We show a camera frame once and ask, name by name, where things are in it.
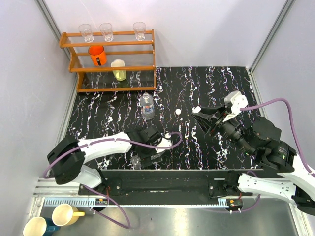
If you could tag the left drinking glass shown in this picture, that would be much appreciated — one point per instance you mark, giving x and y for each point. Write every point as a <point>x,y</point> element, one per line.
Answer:
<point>86,32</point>

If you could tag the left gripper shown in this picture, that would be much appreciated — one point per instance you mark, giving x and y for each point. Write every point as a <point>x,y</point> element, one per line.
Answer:
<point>145,159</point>

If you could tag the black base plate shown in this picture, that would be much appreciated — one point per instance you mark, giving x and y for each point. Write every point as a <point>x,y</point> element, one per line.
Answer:
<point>169,187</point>

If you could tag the middle drinking glass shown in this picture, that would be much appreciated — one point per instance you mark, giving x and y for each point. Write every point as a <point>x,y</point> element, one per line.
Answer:
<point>107,32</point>

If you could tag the labelled clear plastic bottle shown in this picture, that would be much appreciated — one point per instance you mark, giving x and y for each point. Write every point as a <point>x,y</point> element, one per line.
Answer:
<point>147,106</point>

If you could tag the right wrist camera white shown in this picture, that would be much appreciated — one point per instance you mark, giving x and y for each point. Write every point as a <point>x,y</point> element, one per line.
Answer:
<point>235,101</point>

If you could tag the dark blue mug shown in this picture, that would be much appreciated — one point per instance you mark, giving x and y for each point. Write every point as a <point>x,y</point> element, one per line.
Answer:
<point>40,226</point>

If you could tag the yellow mug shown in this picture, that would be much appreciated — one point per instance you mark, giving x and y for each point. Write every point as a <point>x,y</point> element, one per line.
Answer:
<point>65,215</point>

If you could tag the drinking glass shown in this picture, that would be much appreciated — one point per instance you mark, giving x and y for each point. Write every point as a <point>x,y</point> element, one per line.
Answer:
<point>86,32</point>
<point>139,30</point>
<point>107,32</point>

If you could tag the right drinking glass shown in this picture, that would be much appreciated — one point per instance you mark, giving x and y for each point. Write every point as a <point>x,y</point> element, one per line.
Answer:
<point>139,30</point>

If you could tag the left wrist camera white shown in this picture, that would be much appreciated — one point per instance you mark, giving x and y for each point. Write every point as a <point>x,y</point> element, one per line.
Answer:
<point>165,142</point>

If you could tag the orange mug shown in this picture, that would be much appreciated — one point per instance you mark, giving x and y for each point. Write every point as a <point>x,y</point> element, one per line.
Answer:
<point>97,55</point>

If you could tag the pale yellow cup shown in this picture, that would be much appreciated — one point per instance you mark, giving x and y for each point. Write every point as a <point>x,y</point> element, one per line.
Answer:
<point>120,75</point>

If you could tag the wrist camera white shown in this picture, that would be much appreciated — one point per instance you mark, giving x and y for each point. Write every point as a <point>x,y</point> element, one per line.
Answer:
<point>165,142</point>
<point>235,101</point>

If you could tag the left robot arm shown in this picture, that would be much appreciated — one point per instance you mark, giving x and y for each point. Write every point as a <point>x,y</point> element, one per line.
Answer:
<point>68,159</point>

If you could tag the wooden three-tier rack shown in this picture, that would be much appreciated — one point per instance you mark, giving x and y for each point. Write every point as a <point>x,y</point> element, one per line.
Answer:
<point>139,58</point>

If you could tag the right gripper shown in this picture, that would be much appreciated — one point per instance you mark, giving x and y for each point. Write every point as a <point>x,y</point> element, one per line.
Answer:
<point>217,114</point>

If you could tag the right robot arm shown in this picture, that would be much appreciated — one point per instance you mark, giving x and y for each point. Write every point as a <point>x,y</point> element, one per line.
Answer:
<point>263,141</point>

